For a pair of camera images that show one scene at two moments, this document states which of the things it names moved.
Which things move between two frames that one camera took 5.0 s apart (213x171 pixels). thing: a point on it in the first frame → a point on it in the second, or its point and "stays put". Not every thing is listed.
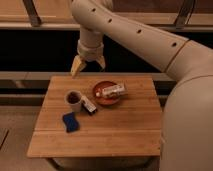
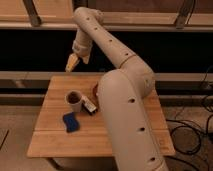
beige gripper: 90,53 → 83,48
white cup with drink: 73,98 stays put
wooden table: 131,127 stays put
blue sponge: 70,122 stays put
